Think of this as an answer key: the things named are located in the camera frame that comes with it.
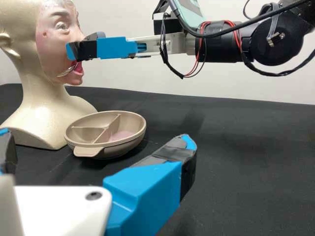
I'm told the grey handled spoon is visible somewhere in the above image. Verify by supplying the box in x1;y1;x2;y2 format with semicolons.
56;61;80;79

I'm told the right wrist camera phone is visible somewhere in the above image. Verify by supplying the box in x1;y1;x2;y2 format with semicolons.
152;0;206;35

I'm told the beige divided bowl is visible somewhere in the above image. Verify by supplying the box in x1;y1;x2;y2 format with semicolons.
63;110;147;159

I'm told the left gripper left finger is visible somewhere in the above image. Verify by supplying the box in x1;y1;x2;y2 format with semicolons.
0;127;19;176

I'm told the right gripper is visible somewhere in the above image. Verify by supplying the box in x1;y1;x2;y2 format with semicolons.
65;31;196;62

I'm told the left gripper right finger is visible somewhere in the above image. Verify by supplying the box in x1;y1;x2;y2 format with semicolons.
102;134;198;236

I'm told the black cable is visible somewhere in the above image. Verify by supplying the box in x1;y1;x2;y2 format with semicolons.
168;0;296;39

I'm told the dummy head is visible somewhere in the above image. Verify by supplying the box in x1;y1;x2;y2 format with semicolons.
0;0;98;150

